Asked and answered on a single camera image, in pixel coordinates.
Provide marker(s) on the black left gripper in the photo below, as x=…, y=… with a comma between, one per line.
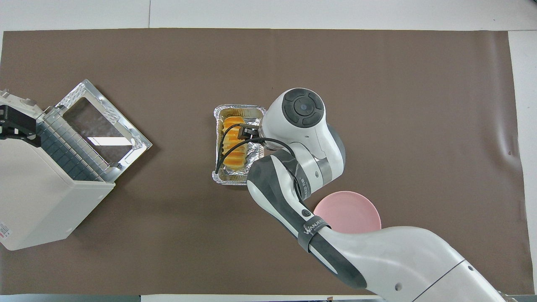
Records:
x=8, y=121

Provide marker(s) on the cream toaster oven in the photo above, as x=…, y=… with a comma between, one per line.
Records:
x=33, y=188

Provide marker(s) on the pink round plate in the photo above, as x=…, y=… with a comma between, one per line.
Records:
x=352, y=209

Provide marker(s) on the glass oven door metal frame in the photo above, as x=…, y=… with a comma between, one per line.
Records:
x=84, y=90

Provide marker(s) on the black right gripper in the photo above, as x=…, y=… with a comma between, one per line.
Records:
x=256, y=133

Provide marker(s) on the brown table mat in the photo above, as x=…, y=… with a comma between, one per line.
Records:
x=377, y=84

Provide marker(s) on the aluminium foil tray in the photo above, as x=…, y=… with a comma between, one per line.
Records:
x=239, y=108

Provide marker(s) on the yellow sliced bread loaf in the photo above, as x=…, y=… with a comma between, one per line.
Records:
x=235, y=157

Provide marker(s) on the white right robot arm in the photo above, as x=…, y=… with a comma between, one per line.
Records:
x=398, y=260

